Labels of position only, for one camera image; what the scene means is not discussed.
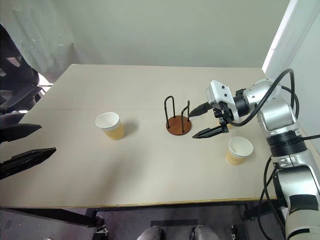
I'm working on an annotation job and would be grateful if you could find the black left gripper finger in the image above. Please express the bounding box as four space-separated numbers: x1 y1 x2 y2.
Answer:
0 123 43 144
0 147 57 181

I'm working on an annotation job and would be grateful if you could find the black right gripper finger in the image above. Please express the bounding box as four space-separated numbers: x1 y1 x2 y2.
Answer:
188 101 212 118
192 124 230 139

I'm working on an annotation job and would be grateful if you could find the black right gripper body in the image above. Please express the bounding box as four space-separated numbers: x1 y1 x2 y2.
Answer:
212 101 235 134

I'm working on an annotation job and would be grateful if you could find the yellow ribbed paper cup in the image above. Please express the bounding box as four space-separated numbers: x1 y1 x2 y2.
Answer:
225 136 254 167
95 112 126 141

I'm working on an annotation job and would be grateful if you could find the black office chair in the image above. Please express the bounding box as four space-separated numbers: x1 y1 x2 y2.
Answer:
0 22 47 116

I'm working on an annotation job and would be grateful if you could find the black table leg with caster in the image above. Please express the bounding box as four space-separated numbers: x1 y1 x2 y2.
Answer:
84 207 109 240

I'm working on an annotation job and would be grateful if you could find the white translucent curtain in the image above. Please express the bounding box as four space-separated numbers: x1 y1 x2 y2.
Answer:
0 0 76 74

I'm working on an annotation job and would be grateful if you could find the grey rounded shape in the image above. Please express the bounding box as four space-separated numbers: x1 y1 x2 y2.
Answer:
190 224 214 240
136 225 165 240

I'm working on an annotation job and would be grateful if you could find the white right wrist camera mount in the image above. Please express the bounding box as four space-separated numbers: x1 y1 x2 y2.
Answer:
205 79 237 121

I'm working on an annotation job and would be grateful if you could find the wooden base wire cup holder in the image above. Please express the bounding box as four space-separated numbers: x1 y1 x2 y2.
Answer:
163 95 193 136

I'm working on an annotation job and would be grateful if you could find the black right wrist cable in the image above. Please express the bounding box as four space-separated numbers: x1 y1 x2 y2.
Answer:
219 68 301 127

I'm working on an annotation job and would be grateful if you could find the black right shoulder cable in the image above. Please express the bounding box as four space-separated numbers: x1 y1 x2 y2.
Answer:
258 154 285 240

